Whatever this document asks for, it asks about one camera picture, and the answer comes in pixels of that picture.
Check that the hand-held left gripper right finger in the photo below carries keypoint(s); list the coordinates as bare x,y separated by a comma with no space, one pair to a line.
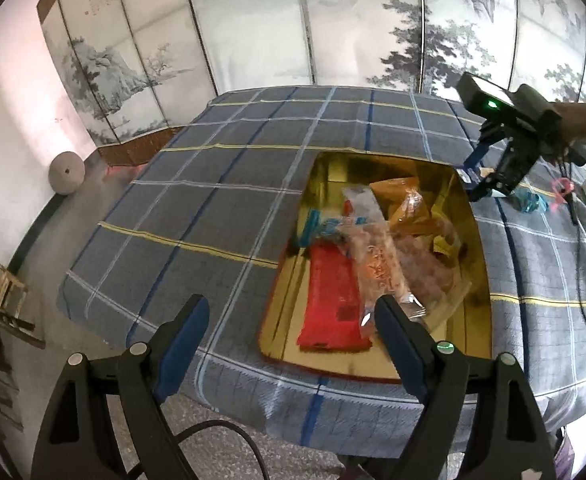
403,340

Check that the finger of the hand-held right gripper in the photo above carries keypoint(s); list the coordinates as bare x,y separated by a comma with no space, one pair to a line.
475,156
480,187

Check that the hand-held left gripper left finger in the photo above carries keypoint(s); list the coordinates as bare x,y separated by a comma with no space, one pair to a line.
188,340

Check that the yellow candy wrapper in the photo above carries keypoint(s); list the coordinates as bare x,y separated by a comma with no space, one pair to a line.
447,246

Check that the clear packet of orange snacks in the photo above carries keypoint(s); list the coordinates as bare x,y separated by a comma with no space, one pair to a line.
430,275

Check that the fried twist snack packet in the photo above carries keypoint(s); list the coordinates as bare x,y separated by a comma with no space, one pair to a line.
413,212

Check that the gold rectangular tray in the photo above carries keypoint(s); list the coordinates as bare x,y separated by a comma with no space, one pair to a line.
323,355

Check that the long clear packet red print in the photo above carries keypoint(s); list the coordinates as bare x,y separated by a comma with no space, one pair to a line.
375,260

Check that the orange snack packet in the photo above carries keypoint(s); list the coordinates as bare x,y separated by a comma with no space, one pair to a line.
390,191

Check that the white and blue snack packet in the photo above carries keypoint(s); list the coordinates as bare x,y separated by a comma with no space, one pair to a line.
323,227

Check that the teal snack wrapper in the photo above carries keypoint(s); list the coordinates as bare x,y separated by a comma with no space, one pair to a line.
530,202

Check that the pink clip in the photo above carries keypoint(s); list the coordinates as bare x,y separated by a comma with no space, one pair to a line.
560,191

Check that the grey checked tablecloth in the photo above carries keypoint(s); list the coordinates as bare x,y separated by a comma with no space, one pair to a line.
198,215

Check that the folded wooden chair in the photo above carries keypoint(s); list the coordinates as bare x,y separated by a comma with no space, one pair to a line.
3,290

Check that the purple cloth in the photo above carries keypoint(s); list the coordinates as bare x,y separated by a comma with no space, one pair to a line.
568,457

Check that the grey round stool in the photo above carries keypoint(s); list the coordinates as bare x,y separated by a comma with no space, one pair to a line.
66,172

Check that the ink painted folding screen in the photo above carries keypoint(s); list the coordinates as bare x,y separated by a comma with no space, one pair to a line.
253,35

